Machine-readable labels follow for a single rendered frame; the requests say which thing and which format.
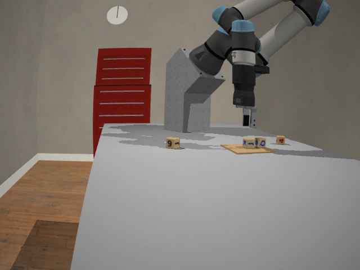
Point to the tan flat mat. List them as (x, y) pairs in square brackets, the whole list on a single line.
[(239, 149)]

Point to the tan wooden letter block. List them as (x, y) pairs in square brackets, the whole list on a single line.
[(260, 142), (280, 140), (172, 142), (248, 143)]

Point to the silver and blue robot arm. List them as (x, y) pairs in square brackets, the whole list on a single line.
[(236, 33)]

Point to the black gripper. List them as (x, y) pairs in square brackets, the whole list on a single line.
[(243, 77)]

